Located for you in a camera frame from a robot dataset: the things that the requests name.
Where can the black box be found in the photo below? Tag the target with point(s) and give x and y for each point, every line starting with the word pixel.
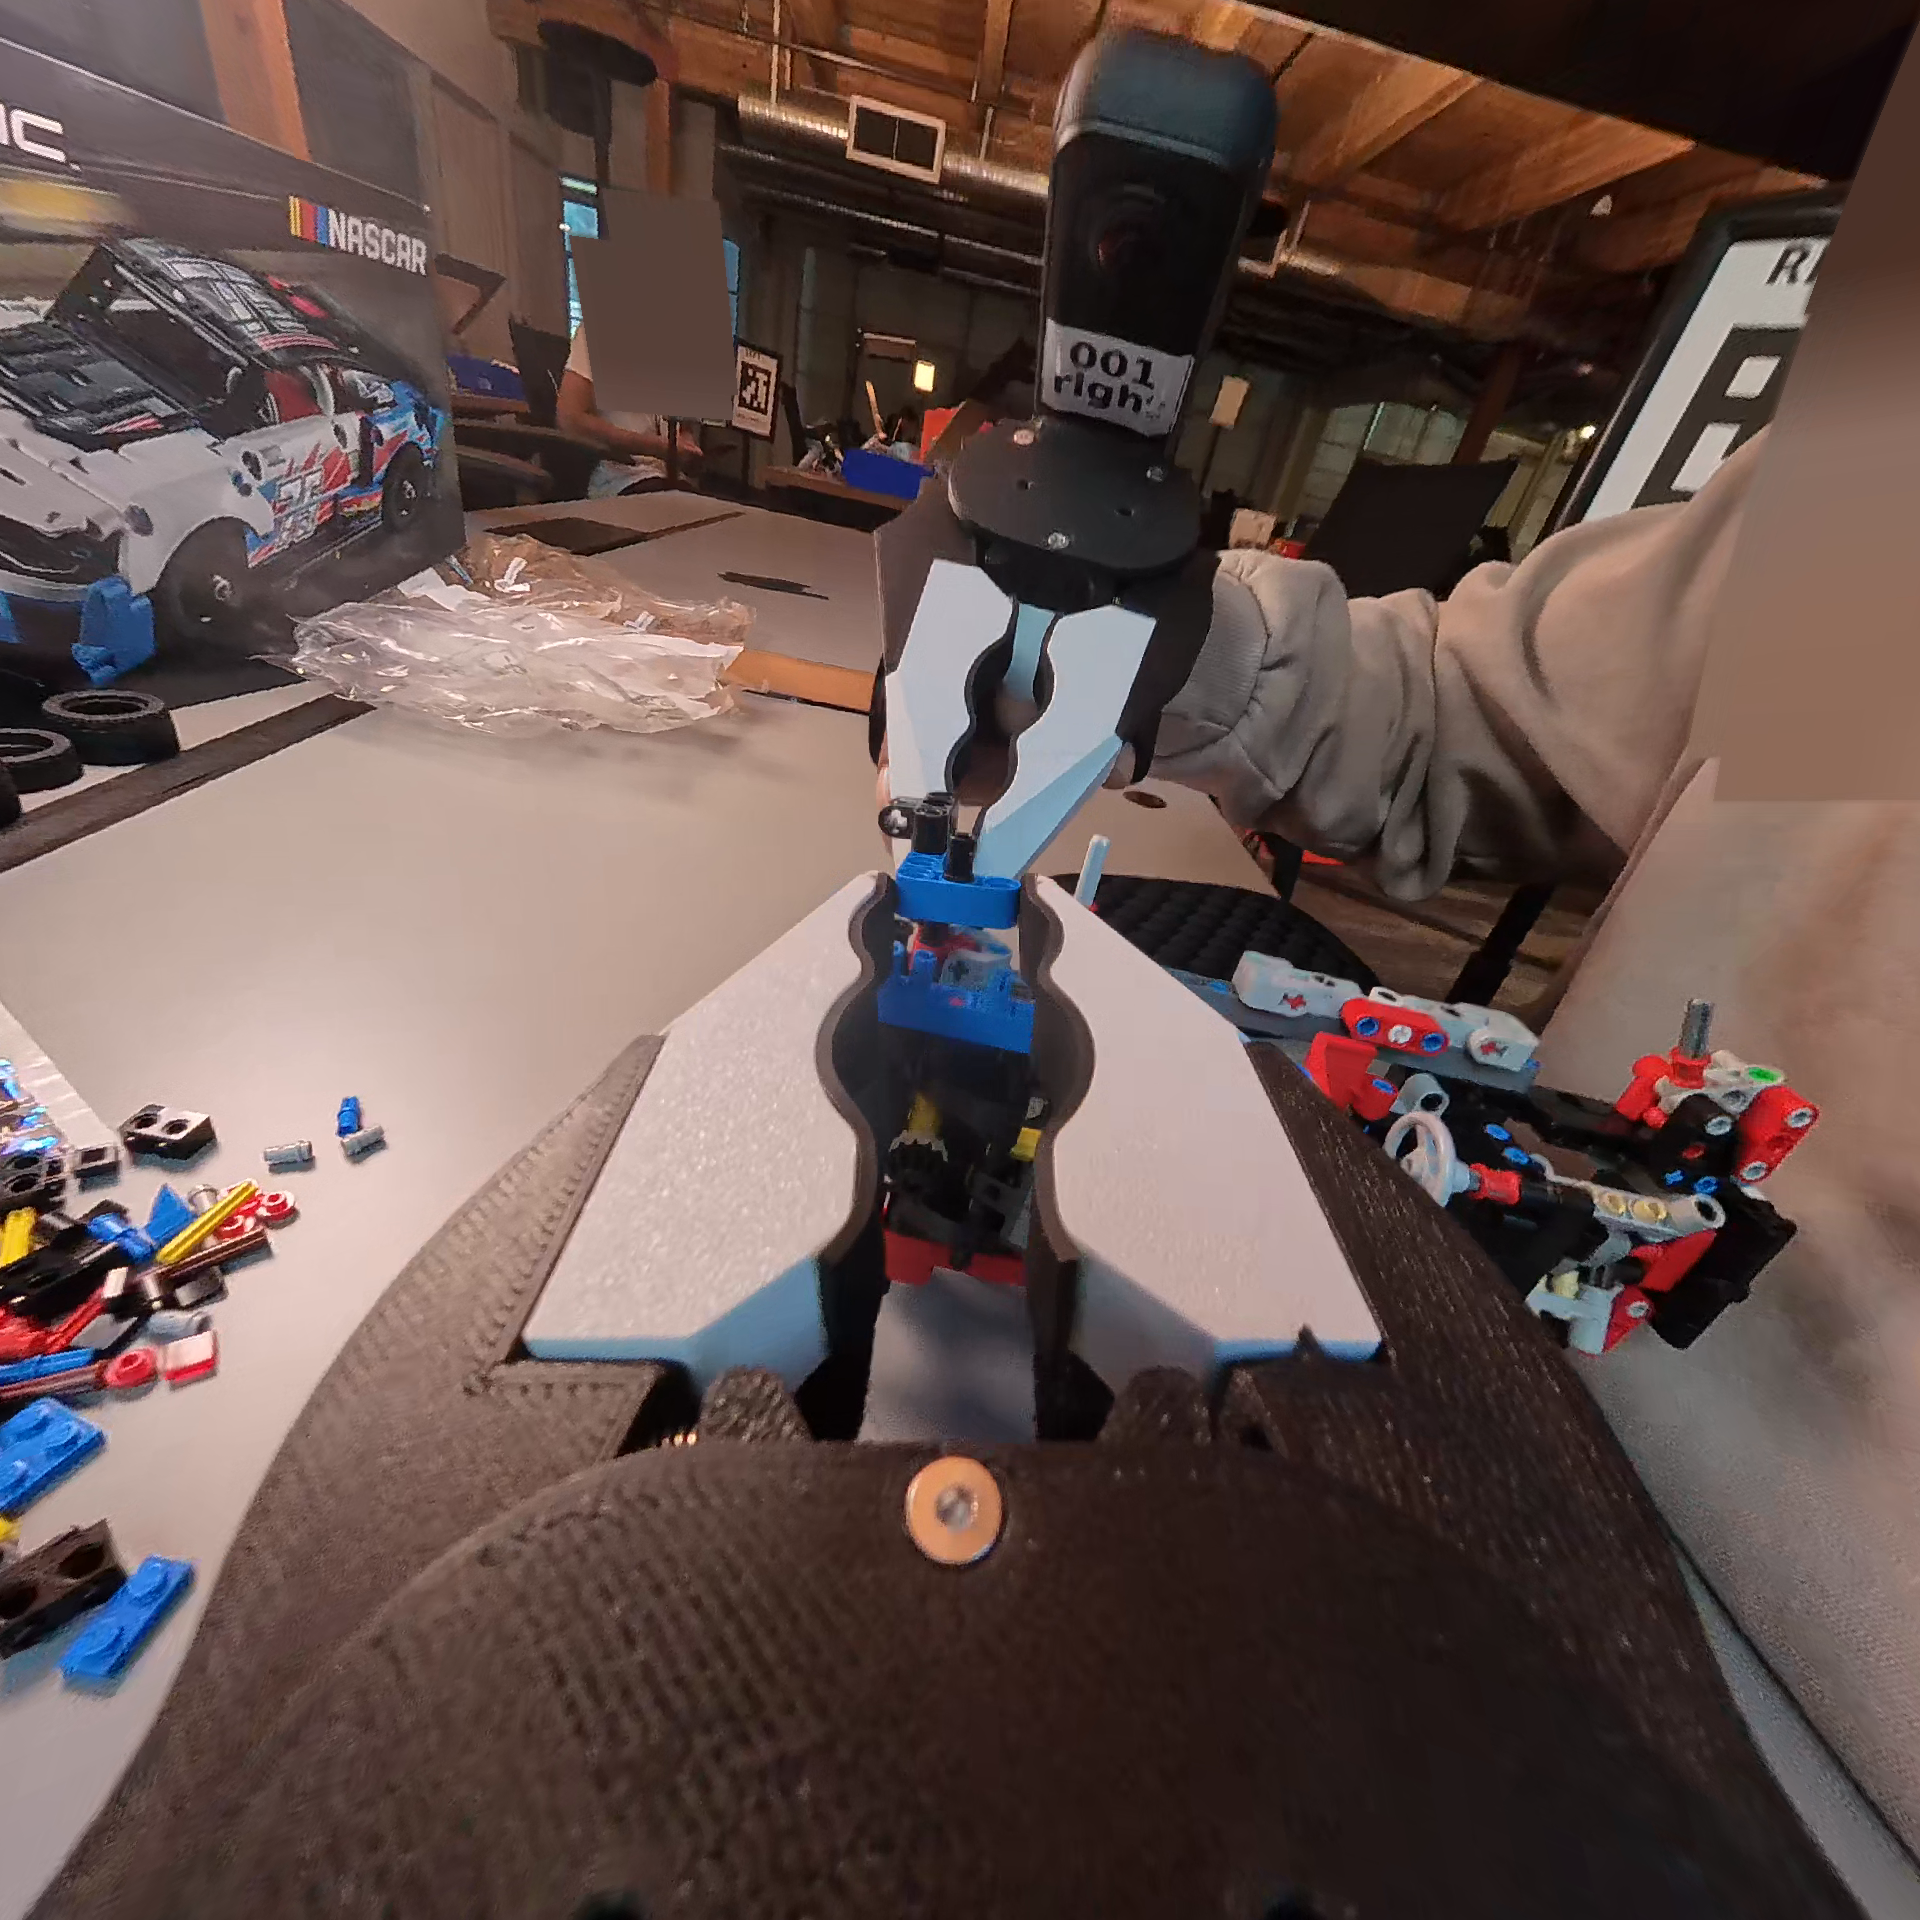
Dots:
pixel 225 376

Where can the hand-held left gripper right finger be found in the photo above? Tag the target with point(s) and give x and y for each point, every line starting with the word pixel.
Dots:
pixel 1214 1201

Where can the black lego perpendicular connector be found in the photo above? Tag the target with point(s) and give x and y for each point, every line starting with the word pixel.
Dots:
pixel 914 814

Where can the black patterned tag sign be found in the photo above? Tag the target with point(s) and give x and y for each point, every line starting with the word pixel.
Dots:
pixel 758 386

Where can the lego car model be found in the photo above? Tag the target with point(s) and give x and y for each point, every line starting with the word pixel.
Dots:
pixel 1501 1140

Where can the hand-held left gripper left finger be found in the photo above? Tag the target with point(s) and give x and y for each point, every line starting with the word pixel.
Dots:
pixel 705 1201

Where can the white ceiling vent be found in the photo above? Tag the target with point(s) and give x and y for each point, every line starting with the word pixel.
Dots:
pixel 896 138

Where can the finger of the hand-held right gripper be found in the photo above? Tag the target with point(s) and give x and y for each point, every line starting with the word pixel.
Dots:
pixel 1089 704
pixel 931 675

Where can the metal air duct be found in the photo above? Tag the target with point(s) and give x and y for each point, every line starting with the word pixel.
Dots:
pixel 795 128

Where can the blue L-shaped lego beam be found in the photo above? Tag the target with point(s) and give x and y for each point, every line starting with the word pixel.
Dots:
pixel 961 897

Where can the pile of loose lego pieces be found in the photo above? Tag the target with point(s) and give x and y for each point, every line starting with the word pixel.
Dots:
pixel 90 1276

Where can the person's right forearm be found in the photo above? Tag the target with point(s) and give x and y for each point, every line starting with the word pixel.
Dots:
pixel 1425 720

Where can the crumpled brownish plastic bag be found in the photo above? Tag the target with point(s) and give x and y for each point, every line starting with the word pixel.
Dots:
pixel 600 586

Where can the person's right hand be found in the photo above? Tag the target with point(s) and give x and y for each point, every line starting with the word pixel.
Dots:
pixel 1118 768

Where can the clear plastic bag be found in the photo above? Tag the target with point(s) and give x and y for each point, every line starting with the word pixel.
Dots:
pixel 511 668

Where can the black framed tag sign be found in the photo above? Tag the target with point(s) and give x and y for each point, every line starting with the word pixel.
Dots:
pixel 1723 388

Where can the holographic sticker sheet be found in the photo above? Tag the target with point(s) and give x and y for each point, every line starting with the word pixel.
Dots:
pixel 23 1147

